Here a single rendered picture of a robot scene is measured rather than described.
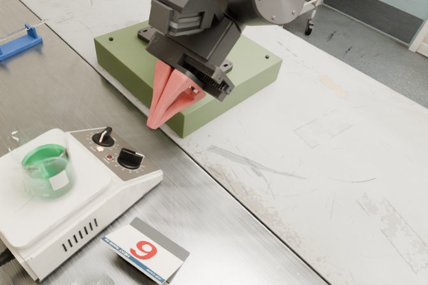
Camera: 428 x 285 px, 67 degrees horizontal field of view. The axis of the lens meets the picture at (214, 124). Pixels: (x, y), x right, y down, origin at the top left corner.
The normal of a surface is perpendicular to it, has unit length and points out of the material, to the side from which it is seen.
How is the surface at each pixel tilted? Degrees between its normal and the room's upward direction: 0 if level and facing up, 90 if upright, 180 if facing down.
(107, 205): 90
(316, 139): 0
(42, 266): 90
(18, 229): 0
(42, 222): 0
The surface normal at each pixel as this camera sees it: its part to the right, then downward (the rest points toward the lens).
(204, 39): -0.30, -0.20
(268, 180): 0.12, -0.69
